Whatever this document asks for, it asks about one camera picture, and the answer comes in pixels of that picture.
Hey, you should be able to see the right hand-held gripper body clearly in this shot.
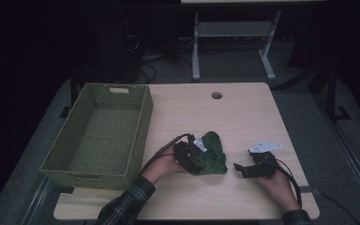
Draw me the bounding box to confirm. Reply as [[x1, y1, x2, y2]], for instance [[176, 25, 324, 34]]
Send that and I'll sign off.
[[245, 140, 284, 180]]

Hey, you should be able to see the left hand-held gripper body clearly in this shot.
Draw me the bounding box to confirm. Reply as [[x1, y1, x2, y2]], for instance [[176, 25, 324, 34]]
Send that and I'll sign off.
[[172, 134, 208, 173]]

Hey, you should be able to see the green woven basket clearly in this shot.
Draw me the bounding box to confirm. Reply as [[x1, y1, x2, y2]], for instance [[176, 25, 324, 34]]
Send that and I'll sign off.
[[39, 82, 155, 191]]

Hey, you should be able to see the person's left hand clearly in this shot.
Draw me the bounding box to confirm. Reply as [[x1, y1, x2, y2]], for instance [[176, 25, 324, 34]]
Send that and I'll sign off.
[[142, 154, 187, 186]]

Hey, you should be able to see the person's right hand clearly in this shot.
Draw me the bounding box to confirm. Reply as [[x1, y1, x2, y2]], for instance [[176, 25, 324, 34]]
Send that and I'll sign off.
[[255, 170, 295, 213]]

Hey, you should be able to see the black metal stand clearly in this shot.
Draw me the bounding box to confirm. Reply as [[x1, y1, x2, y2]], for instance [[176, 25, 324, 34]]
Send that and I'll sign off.
[[58, 69, 80, 120], [307, 60, 353, 124]]

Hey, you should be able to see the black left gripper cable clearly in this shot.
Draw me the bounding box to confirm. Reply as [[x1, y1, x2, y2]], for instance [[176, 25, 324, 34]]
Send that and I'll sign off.
[[139, 132, 195, 176]]

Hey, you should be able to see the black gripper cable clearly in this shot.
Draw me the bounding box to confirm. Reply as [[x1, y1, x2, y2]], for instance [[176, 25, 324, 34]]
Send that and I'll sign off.
[[274, 158, 304, 208], [139, 132, 195, 176]]

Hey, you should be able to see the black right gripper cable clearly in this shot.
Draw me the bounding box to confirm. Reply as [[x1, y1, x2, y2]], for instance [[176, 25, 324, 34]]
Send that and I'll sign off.
[[274, 158, 304, 208]]

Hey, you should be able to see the black floor cable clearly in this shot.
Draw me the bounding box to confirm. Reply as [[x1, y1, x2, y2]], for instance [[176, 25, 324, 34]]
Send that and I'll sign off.
[[311, 187, 360, 225]]

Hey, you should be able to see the metal floor rail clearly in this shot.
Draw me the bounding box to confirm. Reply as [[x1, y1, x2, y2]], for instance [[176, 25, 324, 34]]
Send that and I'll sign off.
[[20, 175, 59, 225], [311, 93, 360, 218]]

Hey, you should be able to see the tangle of black floor cables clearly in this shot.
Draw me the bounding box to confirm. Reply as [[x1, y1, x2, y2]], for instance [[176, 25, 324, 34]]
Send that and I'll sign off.
[[123, 32, 195, 84]]

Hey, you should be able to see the white metal table frame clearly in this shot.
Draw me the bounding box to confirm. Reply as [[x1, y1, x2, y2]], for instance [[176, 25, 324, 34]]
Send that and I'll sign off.
[[180, 0, 326, 83]]

